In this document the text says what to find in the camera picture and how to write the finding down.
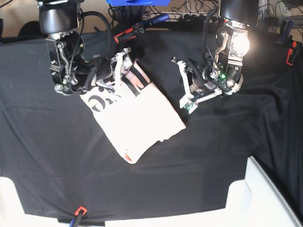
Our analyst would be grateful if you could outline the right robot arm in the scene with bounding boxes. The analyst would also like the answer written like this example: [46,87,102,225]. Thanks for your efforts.
[37,0,132,96]

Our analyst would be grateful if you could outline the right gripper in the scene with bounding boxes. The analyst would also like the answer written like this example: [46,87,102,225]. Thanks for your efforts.
[46,33,133,96]

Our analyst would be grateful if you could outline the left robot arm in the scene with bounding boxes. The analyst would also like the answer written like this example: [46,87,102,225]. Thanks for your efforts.
[171,0,251,114]

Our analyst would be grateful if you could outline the orange clamp at right edge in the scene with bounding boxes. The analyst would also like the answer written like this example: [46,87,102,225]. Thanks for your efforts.
[286,41,297,66]

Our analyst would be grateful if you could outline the orange black clamp, blue handles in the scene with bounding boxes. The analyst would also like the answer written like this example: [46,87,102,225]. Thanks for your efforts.
[114,14,169,44]

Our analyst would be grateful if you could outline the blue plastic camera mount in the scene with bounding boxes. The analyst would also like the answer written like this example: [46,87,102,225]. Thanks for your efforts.
[107,0,171,6]

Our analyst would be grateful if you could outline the blue clamp at front edge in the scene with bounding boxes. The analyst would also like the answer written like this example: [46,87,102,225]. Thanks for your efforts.
[69,206,87,227]

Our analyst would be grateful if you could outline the blue clamp handle right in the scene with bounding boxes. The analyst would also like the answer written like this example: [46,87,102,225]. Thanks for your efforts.
[279,20,294,43]

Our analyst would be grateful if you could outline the light pink T-shirt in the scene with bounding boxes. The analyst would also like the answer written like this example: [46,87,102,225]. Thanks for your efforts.
[80,63,186,164]

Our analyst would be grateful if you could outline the black table cloth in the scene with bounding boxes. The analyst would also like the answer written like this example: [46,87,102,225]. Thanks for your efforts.
[0,30,303,222]

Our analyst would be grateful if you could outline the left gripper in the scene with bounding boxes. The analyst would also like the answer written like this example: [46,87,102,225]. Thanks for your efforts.
[171,57,244,114]

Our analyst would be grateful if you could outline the white power strip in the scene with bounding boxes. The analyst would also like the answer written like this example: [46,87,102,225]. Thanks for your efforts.
[177,13,206,25]

